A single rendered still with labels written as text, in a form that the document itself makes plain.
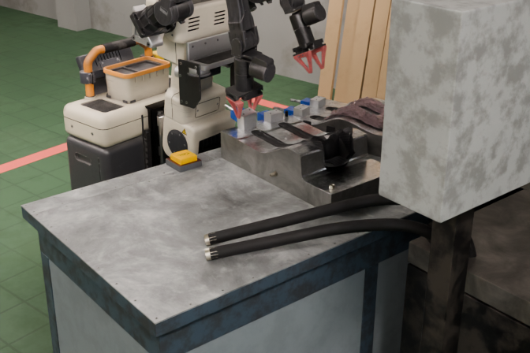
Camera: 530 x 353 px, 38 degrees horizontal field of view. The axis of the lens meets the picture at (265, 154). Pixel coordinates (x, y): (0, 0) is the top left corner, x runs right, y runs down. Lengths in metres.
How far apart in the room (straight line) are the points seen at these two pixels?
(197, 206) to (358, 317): 0.53
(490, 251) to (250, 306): 0.62
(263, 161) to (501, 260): 0.73
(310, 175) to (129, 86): 0.98
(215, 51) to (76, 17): 4.93
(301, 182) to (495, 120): 0.77
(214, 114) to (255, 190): 0.64
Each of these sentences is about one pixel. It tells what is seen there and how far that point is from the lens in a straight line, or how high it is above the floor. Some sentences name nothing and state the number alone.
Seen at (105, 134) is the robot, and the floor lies 0.75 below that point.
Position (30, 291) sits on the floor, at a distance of 3.34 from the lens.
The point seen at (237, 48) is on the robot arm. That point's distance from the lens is 2.24.
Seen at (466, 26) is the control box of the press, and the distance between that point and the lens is 1.35.
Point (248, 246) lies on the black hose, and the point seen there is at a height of 0.84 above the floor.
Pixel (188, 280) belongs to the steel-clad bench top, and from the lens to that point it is 1.78.
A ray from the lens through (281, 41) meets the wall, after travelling 5.92.
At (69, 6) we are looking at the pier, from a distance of 7.58.
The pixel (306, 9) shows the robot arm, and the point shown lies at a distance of 2.61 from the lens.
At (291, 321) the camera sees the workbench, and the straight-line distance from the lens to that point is 1.96.
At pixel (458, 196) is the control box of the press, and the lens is 1.49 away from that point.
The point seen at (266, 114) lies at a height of 0.91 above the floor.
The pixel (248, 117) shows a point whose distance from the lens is 2.36.
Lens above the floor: 1.74
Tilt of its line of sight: 23 degrees down
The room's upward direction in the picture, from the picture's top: straight up
